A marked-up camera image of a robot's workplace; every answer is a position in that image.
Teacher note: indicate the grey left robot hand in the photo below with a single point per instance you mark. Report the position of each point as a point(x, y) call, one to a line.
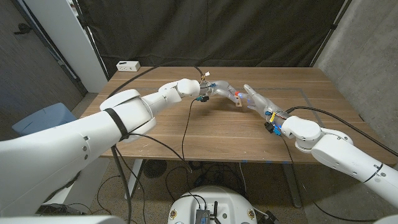
point(222, 88)

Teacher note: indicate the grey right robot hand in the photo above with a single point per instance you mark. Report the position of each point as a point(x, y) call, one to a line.
point(264, 102)

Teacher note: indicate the small wooden block with holes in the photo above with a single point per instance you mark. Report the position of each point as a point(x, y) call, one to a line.
point(238, 100)

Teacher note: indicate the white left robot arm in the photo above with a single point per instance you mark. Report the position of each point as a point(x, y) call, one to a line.
point(62, 152)

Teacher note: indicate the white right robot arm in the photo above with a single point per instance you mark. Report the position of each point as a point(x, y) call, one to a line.
point(339, 152)

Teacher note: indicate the black backdrop curtain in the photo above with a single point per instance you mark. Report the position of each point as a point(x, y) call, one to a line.
point(202, 31)

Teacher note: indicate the grey table leg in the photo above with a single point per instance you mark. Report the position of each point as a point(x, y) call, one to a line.
point(292, 186)

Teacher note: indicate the white power strip box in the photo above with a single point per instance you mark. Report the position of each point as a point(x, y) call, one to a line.
point(128, 66)

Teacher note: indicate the round black floor fan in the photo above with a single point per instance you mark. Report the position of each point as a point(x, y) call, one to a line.
point(155, 169)

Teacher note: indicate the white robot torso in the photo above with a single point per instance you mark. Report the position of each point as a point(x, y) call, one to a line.
point(230, 202)

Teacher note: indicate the white table leg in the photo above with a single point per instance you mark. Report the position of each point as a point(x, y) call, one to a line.
point(133, 180)

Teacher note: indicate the grey device on torso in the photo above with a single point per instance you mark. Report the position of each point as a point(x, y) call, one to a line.
point(202, 217)

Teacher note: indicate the white cabinet panel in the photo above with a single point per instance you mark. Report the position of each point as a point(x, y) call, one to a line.
point(71, 40)

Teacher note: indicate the blue plastic bin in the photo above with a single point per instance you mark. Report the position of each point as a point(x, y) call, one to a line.
point(43, 123)

